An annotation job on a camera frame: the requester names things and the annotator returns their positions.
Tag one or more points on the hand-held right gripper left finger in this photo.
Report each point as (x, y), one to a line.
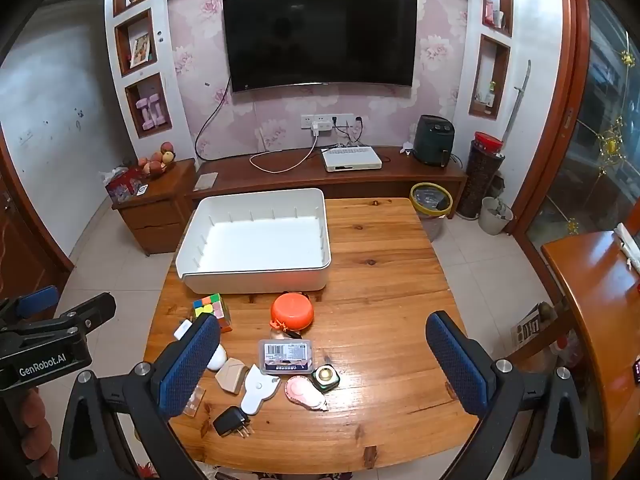
(192, 365)

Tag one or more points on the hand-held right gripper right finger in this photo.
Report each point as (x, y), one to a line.
(457, 365)

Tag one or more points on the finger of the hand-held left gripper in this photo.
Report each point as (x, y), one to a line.
(37, 299)
(90, 310)

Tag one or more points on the small white box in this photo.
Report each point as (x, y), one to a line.
(182, 330)

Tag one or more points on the small clear plastic case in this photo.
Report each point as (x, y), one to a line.
(195, 402)

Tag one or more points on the beige wooden block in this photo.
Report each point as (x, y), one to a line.
(231, 375)

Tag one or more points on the colourful puzzle cube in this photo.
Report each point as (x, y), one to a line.
(210, 306)

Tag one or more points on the black charger plug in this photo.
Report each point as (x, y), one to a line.
(229, 420)

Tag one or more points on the clear plastic box with label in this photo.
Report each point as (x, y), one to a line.
(286, 355)

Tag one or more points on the orange round case with carabiner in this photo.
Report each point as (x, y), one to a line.
(292, 310)

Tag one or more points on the small green box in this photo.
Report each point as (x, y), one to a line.
(326, 375)

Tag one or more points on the white plastic tray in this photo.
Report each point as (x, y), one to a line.
(260, 240)

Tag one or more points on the person's left hand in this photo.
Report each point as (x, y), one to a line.
(34, 412)

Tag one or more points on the brown wooden door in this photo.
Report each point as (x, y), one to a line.
(25, 250)

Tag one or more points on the small wooden drawer cabinet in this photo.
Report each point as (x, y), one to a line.
(155, 220)

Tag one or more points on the pink oval tape measure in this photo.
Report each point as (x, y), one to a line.
(302, 391)

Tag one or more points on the red printed box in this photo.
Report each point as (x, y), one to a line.
(122, 185)

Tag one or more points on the small card with blue print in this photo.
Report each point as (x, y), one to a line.
(142, 190)

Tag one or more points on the white bucket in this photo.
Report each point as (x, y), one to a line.
(495, 217)

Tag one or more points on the yellow-rimmed trash bin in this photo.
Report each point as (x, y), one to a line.
(430, 210)

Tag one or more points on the bowl of peaches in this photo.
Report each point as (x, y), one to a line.
(157, 162)

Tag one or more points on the grey flat pad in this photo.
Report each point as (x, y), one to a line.
(206, 181)

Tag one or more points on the tall dark cylinder red lid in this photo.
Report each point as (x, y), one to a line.
(480, 180)

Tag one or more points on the long wooden television cabinet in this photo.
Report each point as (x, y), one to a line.
(280, 182)

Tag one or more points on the pink dumbbell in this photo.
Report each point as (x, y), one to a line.
(160, 109)
(145, 115)

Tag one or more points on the white cloth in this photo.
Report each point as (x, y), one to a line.
(627, 247)

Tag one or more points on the small white figurine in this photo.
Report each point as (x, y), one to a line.
(406, 150)

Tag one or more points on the dark green air fryer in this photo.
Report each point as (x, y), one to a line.
(435, 140)

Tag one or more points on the white set-top box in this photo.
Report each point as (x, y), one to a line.
(351, 158)

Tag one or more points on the framed photo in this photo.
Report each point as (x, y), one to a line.
(141, 51)

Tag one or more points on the long metal rod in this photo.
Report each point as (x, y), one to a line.
(517, 95)

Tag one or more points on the wooden glass door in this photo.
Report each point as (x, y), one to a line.
(600, 110)

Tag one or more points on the white wall socket strip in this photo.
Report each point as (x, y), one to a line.
(307, 121)

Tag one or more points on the black wall television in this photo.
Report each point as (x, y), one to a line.
(320, 40)

